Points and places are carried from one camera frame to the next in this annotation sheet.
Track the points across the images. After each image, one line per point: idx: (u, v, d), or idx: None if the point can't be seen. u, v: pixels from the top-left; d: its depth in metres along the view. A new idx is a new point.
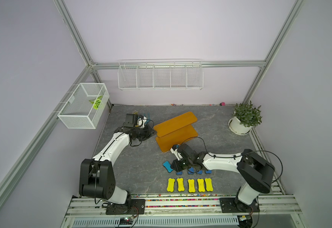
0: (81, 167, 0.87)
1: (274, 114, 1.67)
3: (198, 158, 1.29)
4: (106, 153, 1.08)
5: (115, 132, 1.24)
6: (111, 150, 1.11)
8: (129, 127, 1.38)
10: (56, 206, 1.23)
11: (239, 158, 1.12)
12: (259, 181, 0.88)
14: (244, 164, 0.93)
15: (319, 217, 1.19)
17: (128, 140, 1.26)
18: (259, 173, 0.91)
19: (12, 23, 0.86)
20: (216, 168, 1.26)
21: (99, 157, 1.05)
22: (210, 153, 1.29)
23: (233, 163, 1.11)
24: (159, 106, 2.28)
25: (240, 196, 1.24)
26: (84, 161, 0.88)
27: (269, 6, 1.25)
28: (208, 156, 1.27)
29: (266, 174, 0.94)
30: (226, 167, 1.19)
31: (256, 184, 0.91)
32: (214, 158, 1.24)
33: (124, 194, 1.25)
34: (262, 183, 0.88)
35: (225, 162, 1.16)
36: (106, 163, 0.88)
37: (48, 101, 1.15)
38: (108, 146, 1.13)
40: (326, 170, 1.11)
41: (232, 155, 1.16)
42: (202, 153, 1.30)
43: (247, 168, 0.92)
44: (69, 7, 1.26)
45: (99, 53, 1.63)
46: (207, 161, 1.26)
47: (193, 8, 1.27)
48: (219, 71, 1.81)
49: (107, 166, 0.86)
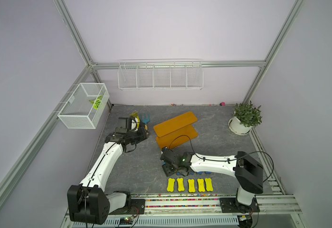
0: (68, 195, 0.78)
1: (274, 114, 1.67)
3: (184, 160, 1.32)
4: (94, 176, 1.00)
5: (105, 143, 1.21)
6: (101, 171, 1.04)
8: (121, 133, 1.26)
10: (56, 206, 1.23)
11: (233, 161, 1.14)
12: (254, 184, 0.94)
14: (240, 169, 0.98)
15: (319, 217, 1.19)
17: (119, 150, 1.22)
18: (254, 177, 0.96)
19: (12, 23, 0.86)
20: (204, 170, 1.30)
21: (86, 183, 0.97)
22: (198, 155, 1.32)
23: (228, 166, 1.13)
24: (159, 106, 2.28)
25: (239, 198, 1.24)
26: (71, 188, 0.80)
27: (269, 6, 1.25)
28: (197, 159, 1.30)
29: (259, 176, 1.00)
30: (216, 170, 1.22)
31: (251, 187, 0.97)
32: (204, 161, 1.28)
33: (122, 198, 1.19)
34: (257, 186, 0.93)
35: (219, 165, 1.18)
36: (96, 190, 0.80)
37: (48, 101, 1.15)
38: (97, 167, 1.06)
40: (325, 170, 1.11)
41: (226, 158, 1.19)
42: (189, 154, 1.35)
43: (244, 173, 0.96)
44: (69, 7, 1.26)
45: (99, 53, 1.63)
46: (195, 164, 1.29)
47: (193, 8, 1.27)
48: (219, 71, 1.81)
49: (97, 193, 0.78)
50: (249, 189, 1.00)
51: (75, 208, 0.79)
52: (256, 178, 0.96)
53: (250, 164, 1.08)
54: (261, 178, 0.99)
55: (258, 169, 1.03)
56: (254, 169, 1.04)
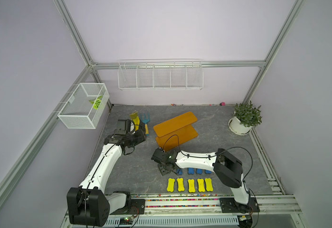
0: (68, 198, 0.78)
1: (274, 114, 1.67)
3: (170, 157, 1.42)
4: (94, 178, 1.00)
5: (104, 145, 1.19)
6: (100, 173, 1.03)
8: (120, 134, 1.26)
10: (56, 206, 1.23)
11: (213, 158, 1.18)
12: (232, 179, 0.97)
14: (219, 165, 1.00)
15: (319, 217, 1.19)
17: (119, 152, 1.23)
18: (232, 172, 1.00)
19: (12, 24, 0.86)
20: (188, 166, 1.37)
21: (86, 185, 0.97)
22: (183, 152, 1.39)
23: (208, 163, 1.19)
24: (159, 106, 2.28)
25: (236, 198, 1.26)
26: (71, 190, 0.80)
27: (269, 6, 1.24)
28: (182, 156, 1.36)
29: (237, 171, 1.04)
30: (199, 166, 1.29)
31: (229, 182, 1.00)
32: (188, 157, 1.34)
33: (121, 198, 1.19)
34: (235, 180, 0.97)
35: (201, 161, 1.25)
36: (96, 192, 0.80)
37: (48, 102, 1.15)
38: (96, 169, 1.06)
40: (325, 170, 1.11)
41: (207, 155, 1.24)
42: (175, 151, 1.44)
43: (222, 168, 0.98)
44: (69, 7, 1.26)
45: (99, 54, 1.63)
46: (180, 161, 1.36)
47: (193, 7, 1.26)
48: (219, 71, 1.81)
49: (96, 195, 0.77)
50: (228, 184, 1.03)
51: (75, 211, 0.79)
52: (233, 174, 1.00)
53: (229, 161, 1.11)
54: (239, 173, 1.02)
55: (236, 165, 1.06)
56: (232, 165, 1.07)
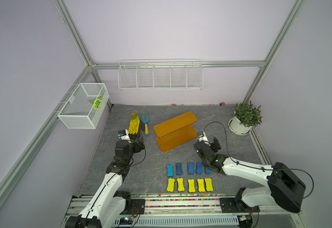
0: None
1: (274, 114, 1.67)
3: (217, 161, 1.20)
4: (94, 206, 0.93)
5: (106, 174, 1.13)
6: (101, 202, 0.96)
8: (122, 163, 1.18)
10: (56, 206, 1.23)
11: (269, 171, 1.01)
12: (289, 198, 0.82)
14: (275, 179, 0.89)
15: (320, 218, 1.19)
17: (120, 181, 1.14)
18: (290, 191, 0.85)
19: (12, 25, 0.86)
20: (236, 175, 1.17)
21: (85, 213, 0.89)
22: (232, 157, 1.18)
23: (262, 175, 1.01)
24: (159, 106, 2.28)
25: (246, 195, 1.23)
26: (70, 219, 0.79)
27: (269, 5, 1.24)
28: (230, 162, 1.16)
29: (298, 192, 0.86)
30: (247, 176, 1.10)
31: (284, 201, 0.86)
32: (237, 165, 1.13)
33: (121, 201, 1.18)
34: (293, 202, 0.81)
35: (251, 171, 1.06)
36: (95, 222, 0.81)
37: (48, 101, 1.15)
38: (96, 197, 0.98)
40: (324, 170, 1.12)
41: (260, 166, 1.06)
42: (222, 155, 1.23)
43: (279, 184, 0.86)
44: (69, 6, 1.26)
45: (99, 54, 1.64)
46: (228, 166, 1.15)
47: (193, 8, 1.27)
48: (219, 71, 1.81)
49: (96, 226, 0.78)
50: (282, 204, 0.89)
51: None
52: (293, 194, 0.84)
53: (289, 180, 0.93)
54: (300, 194, 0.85)
55: (299, 187, 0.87)
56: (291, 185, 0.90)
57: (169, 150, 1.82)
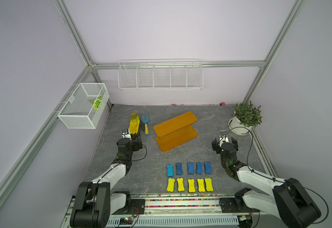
0: (79, 190, 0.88)
1: (274, 114, 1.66)
3: (235, 166, 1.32)
4: (103, 177, 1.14)
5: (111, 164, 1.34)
6: (109, 175, 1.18)
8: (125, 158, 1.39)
10: (56, 206, 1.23)
11: (279, 182, 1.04)
12: (291, 212, 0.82)
14: (282, 188, 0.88)
15: (320, 218, 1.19)
17: (123, 171, 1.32)
18: (296, 206, 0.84)
19: (12, 25, 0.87)
20: (249, 182, 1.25)
21: (96, 180, 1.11)
22: (249, 166, 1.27)
23: (270, 184, 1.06)
24: (159, 106, 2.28)
25: (247, 194, 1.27)
26: (82, 185, 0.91)
27: (269, 6, 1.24)
28: (246, 169, 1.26)
29: (305, 211, 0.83)
30: (258, 185, 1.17)
31: (286, 213, 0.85)
32: (251, 172, 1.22)
33: (121, 197, 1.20)
34: (294, 215, 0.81)
35: (262, 180, 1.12)
36: (103, 185, 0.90)
37: (48, 101, 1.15)
38: (106, 172, 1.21)
40: (325, 170, 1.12)
41: (272, 176, 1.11)
42: (241, 163, 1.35)
43: (284, 195, 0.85)
44: (69, 6, 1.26)
45: (99, 54, 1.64)
46: (242, 172, 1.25)
47: (193, 8, 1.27)
48: (219, 71, 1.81)
49: (104, 187, 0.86)
50: (284, 216, 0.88)
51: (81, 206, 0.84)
52: (297, 210, 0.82)
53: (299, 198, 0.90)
54: (306, 213, 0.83)
55: (308, 207, 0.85)
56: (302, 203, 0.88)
57: (169, 150, 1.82)
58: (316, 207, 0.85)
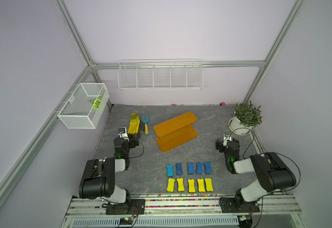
0: (88, 164, 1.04)
1: (274, 114, 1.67)
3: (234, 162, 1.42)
4: None
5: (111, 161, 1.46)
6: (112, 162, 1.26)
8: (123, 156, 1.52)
10: (56, 206, 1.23)
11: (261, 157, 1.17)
12: (262, 169, 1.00)
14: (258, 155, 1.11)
15: (320, 218, 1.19)
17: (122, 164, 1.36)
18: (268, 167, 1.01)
19: (11, 25, 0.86)
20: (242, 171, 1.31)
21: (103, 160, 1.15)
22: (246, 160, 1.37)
23: None
24: (159, 106, 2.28)
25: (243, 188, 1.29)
26: (89, 162, 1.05)
27: (269, 6, 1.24)
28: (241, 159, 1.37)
29: (278, 172, 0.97)
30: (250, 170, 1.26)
31: (261, 175, 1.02)
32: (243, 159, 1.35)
33: (123, 192, 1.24)
34: (264, 172, 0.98)
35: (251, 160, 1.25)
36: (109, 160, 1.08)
37: (48, 101, 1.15)
38: None
40: (324, 170, 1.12)
41: None
42: None
43: (258, 158, 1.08)
44: (69, 6, 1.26)
45: (99, 54, 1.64)
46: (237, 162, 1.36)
47: (193, 8, 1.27)
48: (219, 71, 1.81)
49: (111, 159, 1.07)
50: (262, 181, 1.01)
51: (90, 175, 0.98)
52: (268, 169, 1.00)
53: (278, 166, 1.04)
54: (277, 173, 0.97)
55: (282, 170, 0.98)
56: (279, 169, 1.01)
57: (169, 150, 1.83)
58: (291, 175, 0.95)
